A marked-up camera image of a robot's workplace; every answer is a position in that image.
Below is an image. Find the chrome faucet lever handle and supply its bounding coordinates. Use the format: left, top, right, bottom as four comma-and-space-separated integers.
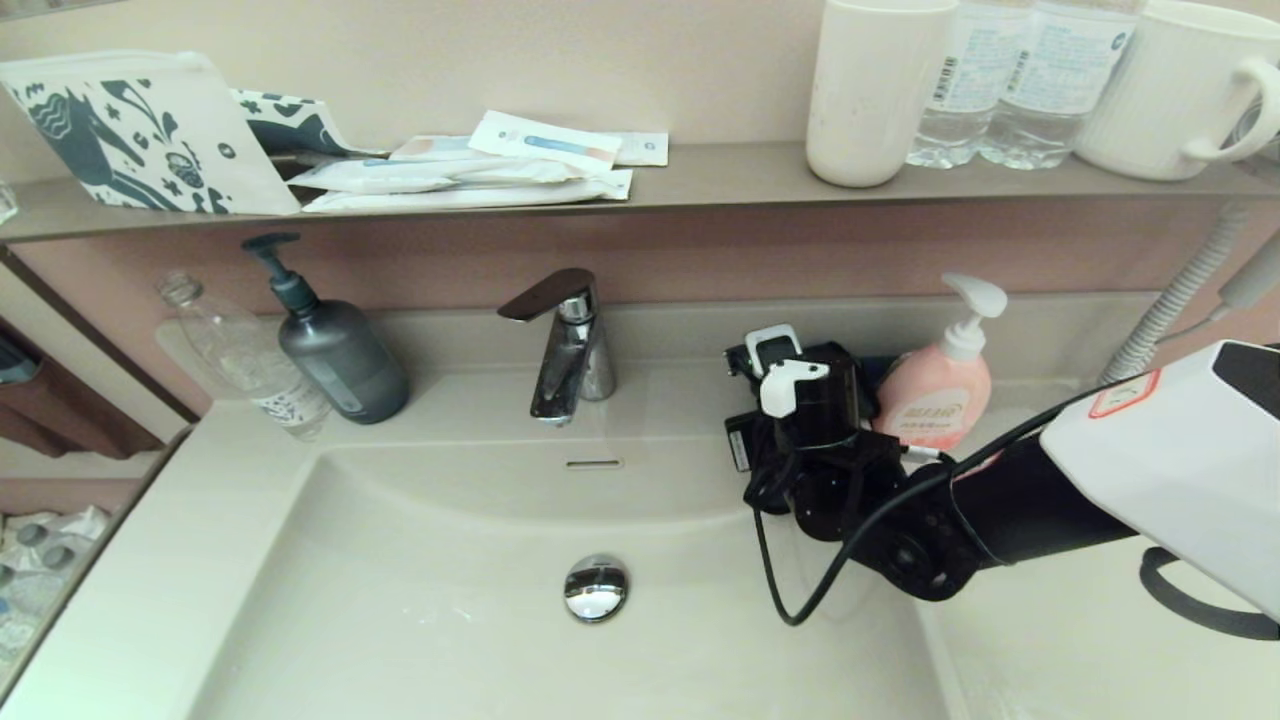
497, 268, 598, 326

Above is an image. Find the chrome sink faucet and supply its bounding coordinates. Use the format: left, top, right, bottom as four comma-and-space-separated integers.
530, 290, 616, 426

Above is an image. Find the white ceramic sink basin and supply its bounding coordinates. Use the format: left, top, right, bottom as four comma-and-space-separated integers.
190, 432, 961, 720

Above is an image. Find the small dark packet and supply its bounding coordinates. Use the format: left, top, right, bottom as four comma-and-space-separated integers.
860, 354, 906, 401

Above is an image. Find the pink hand soap pump bottle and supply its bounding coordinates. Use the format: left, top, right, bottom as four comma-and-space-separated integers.
872, 274, 1009, 453

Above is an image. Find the chrome drain stopper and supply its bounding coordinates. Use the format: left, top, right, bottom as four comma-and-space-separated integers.
563, 553, 630, 623

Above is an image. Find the small white square packet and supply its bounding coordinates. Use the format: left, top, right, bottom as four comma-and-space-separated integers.
610, 133, 669, 167

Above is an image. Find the white packet with blue toothbrush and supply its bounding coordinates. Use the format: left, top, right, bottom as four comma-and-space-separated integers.
468, 111, 623, 176

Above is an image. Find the white plain tumbler cup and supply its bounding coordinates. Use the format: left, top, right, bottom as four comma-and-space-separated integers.
805, 0, 959, 189

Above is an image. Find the grey pump dispenser bottle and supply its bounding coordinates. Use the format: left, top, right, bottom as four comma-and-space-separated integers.
243, 233, 411, 425

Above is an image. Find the long white plastic packet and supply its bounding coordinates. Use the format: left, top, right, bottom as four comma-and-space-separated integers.
287, 155, 586, 194

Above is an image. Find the clear water bottle white label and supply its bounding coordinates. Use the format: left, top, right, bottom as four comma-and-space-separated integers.
906, 0, 1038, 170
979, 0, 1141, 170

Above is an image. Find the white packet with peach print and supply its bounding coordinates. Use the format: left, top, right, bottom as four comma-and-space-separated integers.
390, 136, 499, 163

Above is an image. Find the clear empty plastic bottle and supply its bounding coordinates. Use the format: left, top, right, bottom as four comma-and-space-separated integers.
155, 272, 334, 443

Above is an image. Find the white ribbed mug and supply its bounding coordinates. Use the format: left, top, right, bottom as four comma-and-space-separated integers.
1073, 0, 1280, 182

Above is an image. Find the small white teal print pouch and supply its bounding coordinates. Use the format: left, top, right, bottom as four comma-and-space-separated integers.
230, 89, 386, 160

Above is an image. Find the large white teal print pouch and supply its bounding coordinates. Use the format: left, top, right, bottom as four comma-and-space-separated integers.
0, 50, 301, 217

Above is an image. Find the plastic wrapped bottle pack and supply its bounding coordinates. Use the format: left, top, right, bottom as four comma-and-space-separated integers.
0, 505, 116, 681

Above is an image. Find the grey blue object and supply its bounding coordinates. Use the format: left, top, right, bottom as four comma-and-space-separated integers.
0, 330, 43, 386

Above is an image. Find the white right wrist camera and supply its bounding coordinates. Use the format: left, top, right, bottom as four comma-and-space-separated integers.
758, 358, 831, 419

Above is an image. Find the grey wall shelf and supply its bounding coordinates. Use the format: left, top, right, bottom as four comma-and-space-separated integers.
0, 142, 1280, 245

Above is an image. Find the white coiled cord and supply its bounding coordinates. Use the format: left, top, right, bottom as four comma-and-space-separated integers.
1098, 205, 1247, 386

